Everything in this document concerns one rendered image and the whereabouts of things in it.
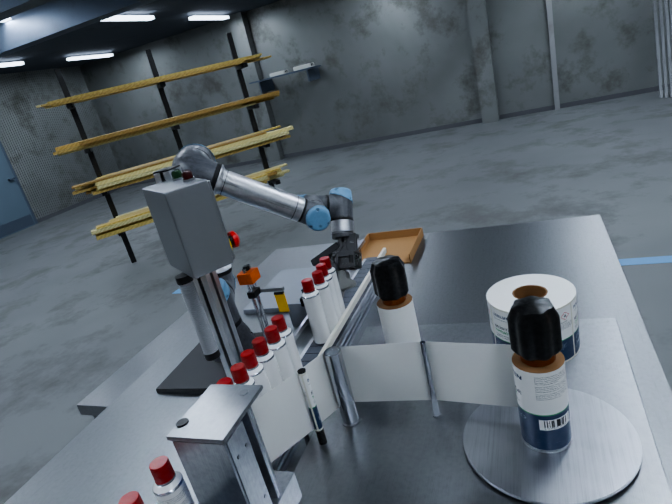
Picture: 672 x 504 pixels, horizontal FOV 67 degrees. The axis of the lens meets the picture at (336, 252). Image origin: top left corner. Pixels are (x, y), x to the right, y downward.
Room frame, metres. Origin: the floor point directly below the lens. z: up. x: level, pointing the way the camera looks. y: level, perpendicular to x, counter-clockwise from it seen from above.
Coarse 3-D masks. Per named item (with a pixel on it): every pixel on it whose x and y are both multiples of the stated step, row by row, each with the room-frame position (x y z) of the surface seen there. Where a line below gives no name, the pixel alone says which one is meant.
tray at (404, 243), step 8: (384, 232) 2.22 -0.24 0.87; (392, 232) 2.20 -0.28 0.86; (400, 232) 2.19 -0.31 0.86; (408, 232) 2.17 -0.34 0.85; (416, 232) 2.16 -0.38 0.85; (368, 240) 2.23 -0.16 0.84; (376, 240) 2.23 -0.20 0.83; (384, 240) 2.20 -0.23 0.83; (392, 240) 2.18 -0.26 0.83; (400, 240) 2.15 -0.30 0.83; (408, 240) 2.12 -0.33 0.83; (416, 240) 2.02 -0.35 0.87; (368, 248) 2.15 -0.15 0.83; (376, 248) 2.12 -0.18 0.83; (392, 248) 2.08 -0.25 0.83; (400, 248) 2.05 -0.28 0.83; (408, 248) 2.03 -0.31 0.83; (416, 248) 1.99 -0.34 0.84; (368, 256) 2.05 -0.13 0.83; (376, 256) 2.03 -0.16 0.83; (400, 256) 1.96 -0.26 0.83; (408, 256) 1.94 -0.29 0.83
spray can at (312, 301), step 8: (304, 280) 1.34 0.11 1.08; (312, 280) 1.34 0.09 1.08; (304, 288) 1.33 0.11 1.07; (312, 288) 1.33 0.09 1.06; (304, 296) 1.32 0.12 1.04; (312, 296) 1.32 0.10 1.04; (304, 304) 1.33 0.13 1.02; (312, 304) 1.31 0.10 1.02; (320, 304) 1.33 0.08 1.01; (312, 312) 1.31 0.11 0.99; (320, 312) 1.32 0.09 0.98; (312, 320) 1.32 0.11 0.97; (320, 320) 1.32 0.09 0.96; (312, 328) 1.32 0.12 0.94; (320, 328) 1.31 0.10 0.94; (328, 328) 1.33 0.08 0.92; (320, 336) 1.31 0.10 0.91; (328, 336) 1.32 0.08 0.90; (320, 344) 1.32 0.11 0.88
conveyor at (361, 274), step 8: (368, 264) 1.85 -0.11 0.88; (360, 272) 1.79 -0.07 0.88; (360, 280) 1.71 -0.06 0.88; (352, 288) 1.66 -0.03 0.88; (368, 288) 1.63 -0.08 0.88; (344, 296) 1.61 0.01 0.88; (352, 296) 1.59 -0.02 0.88; (344, 304) 1.55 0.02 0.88; (352, 312) 1.48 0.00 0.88; (344, 328) 1.38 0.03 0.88; (312, 344) 1.33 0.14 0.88; (336, 344) 1.31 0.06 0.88; (312, 352) 1.29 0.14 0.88; (304, 360) 1.26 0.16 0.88
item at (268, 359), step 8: (256, 344) 1.03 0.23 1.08; (264, 344) 1.04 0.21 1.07; (256, 352) 1.04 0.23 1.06; (264, 352) 1.04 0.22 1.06; (272, 352) 1.05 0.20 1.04; (264, 360) 1.03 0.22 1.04; (272, 360) 1.03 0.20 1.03; (264, 368) 1.02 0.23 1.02; (272, 368) 1.03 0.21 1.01; (272, 376) 1.03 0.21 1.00; (280, 376) 1.04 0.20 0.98; (272, 384) 1.02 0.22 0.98
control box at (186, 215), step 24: (144, 192) 1.12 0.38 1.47; (168, 192) 1.00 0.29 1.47; (192, 192) 1.02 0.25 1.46; (168, 216) 1.01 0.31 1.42; (192, 216) 1.01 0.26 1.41; (216, 216) 1.03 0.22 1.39; (168, 240) 1.07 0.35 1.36; (192, 240) 1.00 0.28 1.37; (216, 240) 1.03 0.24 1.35; (192, 264) 0.99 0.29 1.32; (216, 264) 1.02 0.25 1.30
